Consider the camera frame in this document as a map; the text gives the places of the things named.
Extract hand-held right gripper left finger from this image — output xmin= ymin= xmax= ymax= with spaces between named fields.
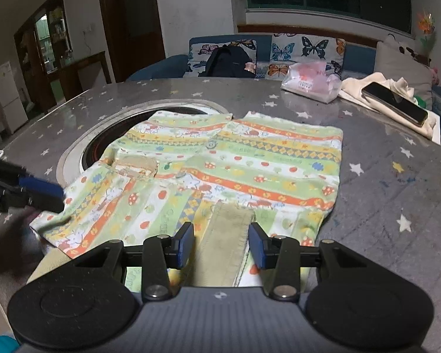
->
xmin=73 ymin=222 xmax=196 ymax=301

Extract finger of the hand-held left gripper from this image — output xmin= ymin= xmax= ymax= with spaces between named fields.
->
xmin=0 ymin=155 xmax=65 ymax=201
xmin=0 ymin=184 xmax=65 ymax=214

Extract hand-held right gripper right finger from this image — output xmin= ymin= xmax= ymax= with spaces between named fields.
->
xmin=248 ymin=222 xmax=369 ymax=301

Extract colourful patterned children's shirt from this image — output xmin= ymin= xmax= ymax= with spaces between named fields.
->
xmin=27 ymin=110 xmax=345 ymax=289

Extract round built-in table stove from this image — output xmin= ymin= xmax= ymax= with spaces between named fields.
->
xmin=57 ymin=99 xmax=233 ymax=186

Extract white refrigerator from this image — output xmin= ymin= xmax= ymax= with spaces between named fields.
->
xmin=0 ymin=61 xmax=29 ymax=135

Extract wooden sideboard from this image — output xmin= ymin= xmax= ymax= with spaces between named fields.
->
xmin=48 ymin=51 xmax=111 ymax=111

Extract glass-door display cabinet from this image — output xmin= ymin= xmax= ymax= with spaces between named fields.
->
xmin=14 ymin=0 xmax=74 ymax=113

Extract pink tissue pack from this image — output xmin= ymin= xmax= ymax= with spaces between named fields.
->
xmin=281 ymin=62 xmax=343 ymax=104

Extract black backpack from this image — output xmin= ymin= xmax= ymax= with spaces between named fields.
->
xmin=199 ymin=44 xmax=256 ymax=79

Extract cream cloth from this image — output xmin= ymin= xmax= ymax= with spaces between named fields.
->
xmin=339 ymin=71 xmax=440 ymax=140

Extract butterfly print cushion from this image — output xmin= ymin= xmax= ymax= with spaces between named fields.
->
xmin=255 ymin=34 xmax=347 ymax=81
xmin=186 ymin=39 xmax=258 ymax=79

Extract dark wooden door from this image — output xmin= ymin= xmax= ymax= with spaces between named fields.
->
xmin=96 ymin=0 xmax=166 ymax=84

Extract blue sofa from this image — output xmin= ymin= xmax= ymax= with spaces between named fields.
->
xmin=127 ymin=34 xmax=441 ymax=119

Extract black smartphone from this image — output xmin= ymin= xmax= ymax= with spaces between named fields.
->
xmin=361 ymin=81 xmax=429 ymax=128

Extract white paper sheet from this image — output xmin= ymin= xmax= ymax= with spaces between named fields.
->
xmin=431 ymin=113 xmax=441 ymax=146

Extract grey plush pillow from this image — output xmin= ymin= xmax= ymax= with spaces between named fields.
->
xmin=373 ymin=35 xmax=436 ymax=111

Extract colourful paper flowers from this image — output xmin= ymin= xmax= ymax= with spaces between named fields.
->
xmin=416 ymin=10 xmax=436 ymax=45

